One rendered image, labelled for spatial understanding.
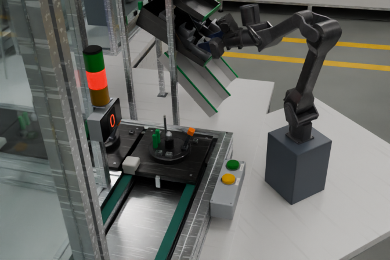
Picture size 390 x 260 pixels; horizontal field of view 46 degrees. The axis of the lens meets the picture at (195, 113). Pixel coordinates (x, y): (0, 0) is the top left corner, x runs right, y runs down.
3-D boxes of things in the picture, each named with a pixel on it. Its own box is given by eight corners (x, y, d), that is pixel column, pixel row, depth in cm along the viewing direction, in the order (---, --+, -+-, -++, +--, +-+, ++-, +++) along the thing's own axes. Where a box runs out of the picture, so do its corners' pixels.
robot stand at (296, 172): (324, 190, 151) (332, 140, 140) (291, 205, 145) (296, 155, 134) (296, 166, 161) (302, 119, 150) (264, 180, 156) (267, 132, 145)
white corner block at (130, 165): (141, 166, 149) (140, 156, 147) (136, 176, 146) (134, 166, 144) (127, 165, 151) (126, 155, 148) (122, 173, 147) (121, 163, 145)
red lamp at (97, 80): (110, 82, 123) (108, 65, 120) (102, 90, 119) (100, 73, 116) (93, 79, 124) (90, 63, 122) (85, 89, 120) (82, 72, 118)
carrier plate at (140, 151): (213, 140, 161) (213, 135, 159) (195, 185, 141) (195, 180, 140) (148, 131, 166) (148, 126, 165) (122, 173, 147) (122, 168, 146)
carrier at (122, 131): (144, 130, 167) (141, 101, 160) (118, 173, 147) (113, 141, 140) (84, 123, 172) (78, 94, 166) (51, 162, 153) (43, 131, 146)
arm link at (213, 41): (256, 36, 157) (252, 18, 155) (236, 58, 143) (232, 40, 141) (234, 38, 162) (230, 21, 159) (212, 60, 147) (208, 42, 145)
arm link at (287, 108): (318, 121, 139) (320, 103, 136) (295, 130, 135) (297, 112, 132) (303, 111, 144) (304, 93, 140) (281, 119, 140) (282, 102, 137)
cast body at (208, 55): (210, 57, 161) (219, 42, 156) (206, 62, 157) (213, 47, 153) (191, 44, 162) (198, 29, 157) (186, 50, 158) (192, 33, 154)
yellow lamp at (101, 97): (112, 97, 126) (110, 82, 123) (105, 107, 122) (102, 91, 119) (96, 96, 127) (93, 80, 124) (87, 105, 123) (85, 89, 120)
